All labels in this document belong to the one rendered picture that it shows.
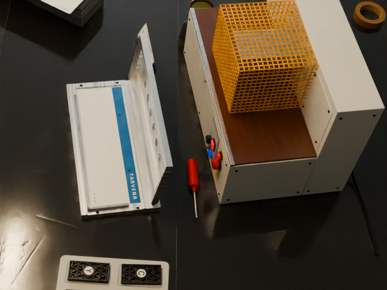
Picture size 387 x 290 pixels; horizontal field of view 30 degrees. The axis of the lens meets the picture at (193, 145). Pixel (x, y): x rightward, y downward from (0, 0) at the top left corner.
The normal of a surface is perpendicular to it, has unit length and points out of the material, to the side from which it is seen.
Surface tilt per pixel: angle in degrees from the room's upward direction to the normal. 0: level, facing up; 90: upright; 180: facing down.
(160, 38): 0
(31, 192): 0
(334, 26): 0
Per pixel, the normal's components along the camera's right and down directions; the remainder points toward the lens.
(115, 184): 0.11, -0.58
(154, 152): -0.95, 0.00
